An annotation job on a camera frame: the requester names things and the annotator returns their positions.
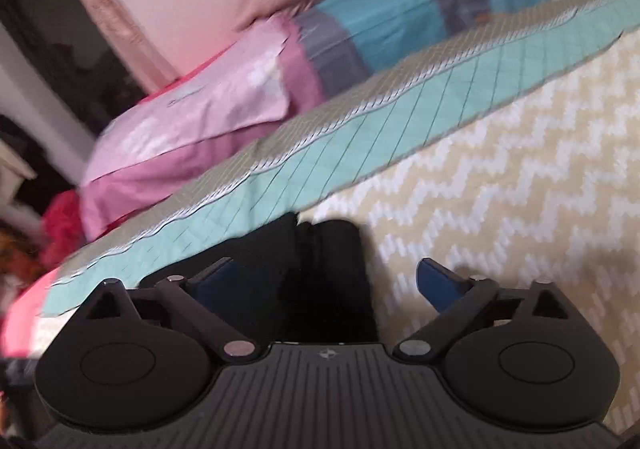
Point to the black pants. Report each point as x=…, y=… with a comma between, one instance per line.
x=296, y=282

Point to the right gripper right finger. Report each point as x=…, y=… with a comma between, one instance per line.
x=458, y=302

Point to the patterned bed sheet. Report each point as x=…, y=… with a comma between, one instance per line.
x=510, y=152

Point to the pink and blue folded quilt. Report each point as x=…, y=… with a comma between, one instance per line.
x=281, y=67

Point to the red folded clothes on shelf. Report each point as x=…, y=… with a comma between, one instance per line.
x=62, y=229

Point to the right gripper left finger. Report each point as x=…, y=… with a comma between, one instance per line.
x=188, y=301

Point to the pink curtain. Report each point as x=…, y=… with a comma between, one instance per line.
x=137, y=53

